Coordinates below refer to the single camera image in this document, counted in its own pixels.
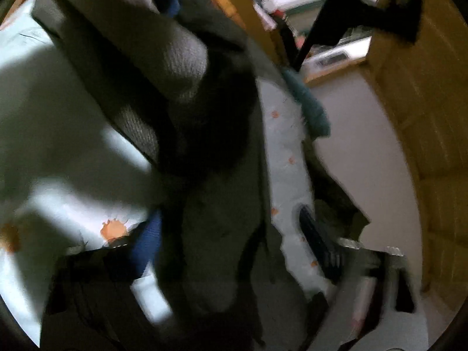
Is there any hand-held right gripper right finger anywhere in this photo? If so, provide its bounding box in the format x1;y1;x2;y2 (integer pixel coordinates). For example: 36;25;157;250
298;205;431;351

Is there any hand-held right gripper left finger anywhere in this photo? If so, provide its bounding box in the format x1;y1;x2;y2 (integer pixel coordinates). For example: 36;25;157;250
40;209;163;351

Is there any grey-green large garment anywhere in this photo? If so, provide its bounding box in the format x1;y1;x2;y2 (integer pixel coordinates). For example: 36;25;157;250
31;0;371;351

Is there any teal cloth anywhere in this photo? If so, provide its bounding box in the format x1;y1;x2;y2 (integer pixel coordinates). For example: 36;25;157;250
281;69;332;140

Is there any wooden wardrobe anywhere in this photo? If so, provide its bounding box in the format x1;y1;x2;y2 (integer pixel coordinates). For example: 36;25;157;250
366;0;468;295

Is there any white floral bed sheet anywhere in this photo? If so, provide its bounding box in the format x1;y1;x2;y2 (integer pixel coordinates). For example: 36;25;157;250
0;0;330;348

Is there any black hanging garment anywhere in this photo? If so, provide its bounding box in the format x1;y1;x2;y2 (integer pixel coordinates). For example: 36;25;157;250
290;0;425;73

